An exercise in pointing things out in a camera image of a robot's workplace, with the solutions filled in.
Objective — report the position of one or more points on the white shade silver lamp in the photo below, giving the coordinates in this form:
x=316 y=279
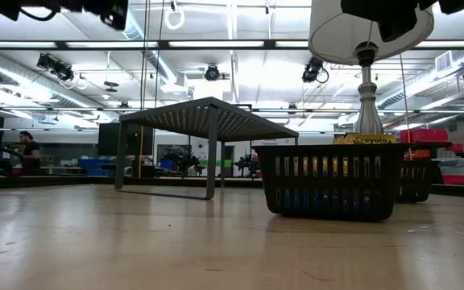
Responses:
x=336 y=36

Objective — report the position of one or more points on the grey perforated metal riser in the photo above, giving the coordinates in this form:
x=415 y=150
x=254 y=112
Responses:
x=216 y=121

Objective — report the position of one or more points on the black overhead camera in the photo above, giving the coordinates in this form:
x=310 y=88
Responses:
x=212 y=73

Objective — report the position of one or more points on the red storage bin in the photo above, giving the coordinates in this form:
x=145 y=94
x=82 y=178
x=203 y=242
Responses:
x=459 y=179
x=423 y=136

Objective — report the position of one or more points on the dark wall screen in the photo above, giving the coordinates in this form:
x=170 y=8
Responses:
x=174 y=152

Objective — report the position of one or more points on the black table frame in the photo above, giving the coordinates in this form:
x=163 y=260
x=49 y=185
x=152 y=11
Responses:
x=34 y=182

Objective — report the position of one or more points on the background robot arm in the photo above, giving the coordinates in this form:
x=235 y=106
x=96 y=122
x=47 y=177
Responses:
x=181 y=162
x=248 y=163

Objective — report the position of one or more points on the black ceiling camera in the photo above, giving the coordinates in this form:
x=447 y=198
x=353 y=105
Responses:
x=56 y=68
x=311 y=70

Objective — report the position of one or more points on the person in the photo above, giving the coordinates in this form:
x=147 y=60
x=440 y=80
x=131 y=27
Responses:
x=30 y=155

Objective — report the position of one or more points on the dark background table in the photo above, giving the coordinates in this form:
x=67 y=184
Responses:
x=429 y=145

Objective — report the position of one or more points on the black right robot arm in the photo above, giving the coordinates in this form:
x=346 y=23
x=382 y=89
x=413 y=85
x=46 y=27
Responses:
x=457 y=5

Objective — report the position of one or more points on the black slotted plastic basket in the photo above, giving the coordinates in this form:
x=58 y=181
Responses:
x=421 y=193
x=328 y=189

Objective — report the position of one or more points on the blue storage bins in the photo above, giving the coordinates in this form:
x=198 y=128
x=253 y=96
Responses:
x=95 y=164

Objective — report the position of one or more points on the overhead frame light bar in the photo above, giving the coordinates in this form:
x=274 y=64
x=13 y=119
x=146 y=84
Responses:
x=216 y=48

